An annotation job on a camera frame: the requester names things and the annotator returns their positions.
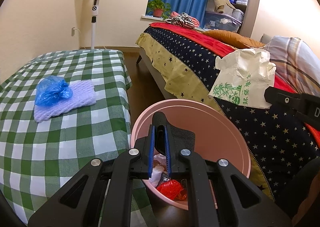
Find red plastic bag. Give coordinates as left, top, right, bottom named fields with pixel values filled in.
left=156, top=179, right=188, bottom=201

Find clear storage box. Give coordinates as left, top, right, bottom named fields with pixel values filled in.
left=204, top=12, right=242, bottom=33

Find white bag green print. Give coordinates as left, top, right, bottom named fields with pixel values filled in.
left=208, top=48, right=276, bottom=109

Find potted green plant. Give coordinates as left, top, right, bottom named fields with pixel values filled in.
left=147, top=0, right=171, bottom=19

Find lilac foam net sheet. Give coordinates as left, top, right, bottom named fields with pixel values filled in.
left=34, top=80, right=96, bottom=123

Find navy star bedsheet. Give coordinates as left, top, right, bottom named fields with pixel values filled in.
left=137, top=25, right=319, bottom=202

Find beige jacket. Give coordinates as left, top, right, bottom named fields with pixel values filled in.
left=213, top=0, right=235, bottom=15

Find blue plastic bag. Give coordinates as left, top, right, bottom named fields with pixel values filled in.
left=35, top=76, right=73, bottom=107

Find black mesh cloth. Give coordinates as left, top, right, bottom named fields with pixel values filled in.
left=152, top=112, right=195, bottom=155

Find right hand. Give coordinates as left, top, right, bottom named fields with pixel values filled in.
left=292, top=191, right=319, bottom=226

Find orange brown pillow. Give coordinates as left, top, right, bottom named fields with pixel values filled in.
left=202, top=29, right=265, bottom=49

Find white paper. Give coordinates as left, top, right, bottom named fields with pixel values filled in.
left=149, top=154, right=167, bottom=187

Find plaid grey pillow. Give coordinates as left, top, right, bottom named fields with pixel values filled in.
left=264, top=36, right=319, bottom=97

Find pink plastic basin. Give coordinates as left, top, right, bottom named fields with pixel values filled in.
left=130, top=99, right=252, bottom=210

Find zebra striped cloth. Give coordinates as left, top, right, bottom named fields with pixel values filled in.
left=165, top=13, right=195, bottom=29

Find pink folded clothes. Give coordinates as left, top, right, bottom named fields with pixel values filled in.
left=170, top=12, right=200, bottom=29

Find wall power plug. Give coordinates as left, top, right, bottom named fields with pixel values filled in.
left=71, top=27, right=81, bottom=36

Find green checkered tablecloth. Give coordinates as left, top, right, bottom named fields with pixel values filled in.
left=1, top=50, right=131, bottom=224

